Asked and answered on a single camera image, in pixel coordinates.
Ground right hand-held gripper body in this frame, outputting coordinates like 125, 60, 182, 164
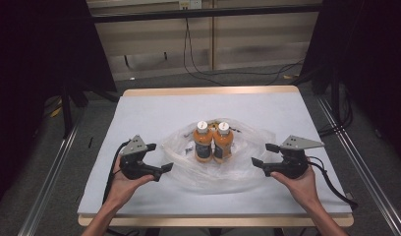
269, 134, 325, 180

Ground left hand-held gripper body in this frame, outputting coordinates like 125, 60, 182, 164
118, 134, 157, 181

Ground translucent white plastic bag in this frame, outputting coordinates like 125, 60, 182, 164
160, 117, 277, 195

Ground orange juice bottle white cap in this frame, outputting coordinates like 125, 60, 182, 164
212, 121, 235, 164
192, 120, 213, 164

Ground person's right hand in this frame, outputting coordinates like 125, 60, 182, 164
270, 157, 322, 208

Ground person's left hand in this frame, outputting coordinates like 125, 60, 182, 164
106, 156, 156, 208

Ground black metal stand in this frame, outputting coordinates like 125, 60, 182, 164
59, 83, 75, 141

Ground black curtain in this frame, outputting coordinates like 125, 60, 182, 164
300, 0, 401, 158
0, 0, 118, 210

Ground black horizontal bar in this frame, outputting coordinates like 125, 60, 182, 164
90, 3, 323, 24

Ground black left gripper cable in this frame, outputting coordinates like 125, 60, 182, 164
101, 140, 133, 205

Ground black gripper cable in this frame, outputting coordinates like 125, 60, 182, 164
101, 140, 133, 205
307, 154, 360, 211

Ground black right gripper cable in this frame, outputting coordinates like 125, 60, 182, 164
307, 154, 360, 211

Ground metal floor rail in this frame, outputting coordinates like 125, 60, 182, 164
315, 94, 401, 236
17, 122, 84, 236

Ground black wall socket cable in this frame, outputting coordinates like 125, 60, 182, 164
182, 17, 226, 87

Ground white wall socket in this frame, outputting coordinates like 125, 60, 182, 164
178, 0, 203, 11

